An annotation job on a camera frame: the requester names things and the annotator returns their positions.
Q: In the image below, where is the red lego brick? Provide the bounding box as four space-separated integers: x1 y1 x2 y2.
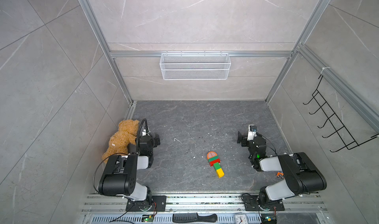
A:
209 158 220 167

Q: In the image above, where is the black wire hook rack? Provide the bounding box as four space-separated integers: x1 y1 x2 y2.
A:
303 75 379 153

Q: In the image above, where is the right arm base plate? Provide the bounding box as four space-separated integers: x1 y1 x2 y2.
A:
241 193 285 211

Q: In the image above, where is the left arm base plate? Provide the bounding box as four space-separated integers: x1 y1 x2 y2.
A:
125 195 167 212

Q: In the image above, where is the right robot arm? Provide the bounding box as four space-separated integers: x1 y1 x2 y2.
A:
237 124 327 209

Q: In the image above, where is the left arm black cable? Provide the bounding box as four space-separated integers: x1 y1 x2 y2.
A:
92 118 149 195

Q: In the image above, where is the aluminium mounting rail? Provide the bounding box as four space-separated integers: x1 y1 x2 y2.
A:
79 192 327 214

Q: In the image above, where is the small green lego brick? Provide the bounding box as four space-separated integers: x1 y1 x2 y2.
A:
213 162 221 171

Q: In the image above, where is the brown teddy bear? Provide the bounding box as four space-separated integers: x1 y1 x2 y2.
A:
102 119 140 164

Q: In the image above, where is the orange curved lego piece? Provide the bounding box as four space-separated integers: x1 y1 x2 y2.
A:
207 151 218 160

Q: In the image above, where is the yellow lego brick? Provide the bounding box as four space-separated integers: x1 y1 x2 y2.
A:
216 168 225 178

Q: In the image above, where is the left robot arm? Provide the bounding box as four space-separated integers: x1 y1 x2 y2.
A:
97 133 160 206

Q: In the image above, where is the white wire mesh basket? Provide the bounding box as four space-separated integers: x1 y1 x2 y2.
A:
159 53 231 81

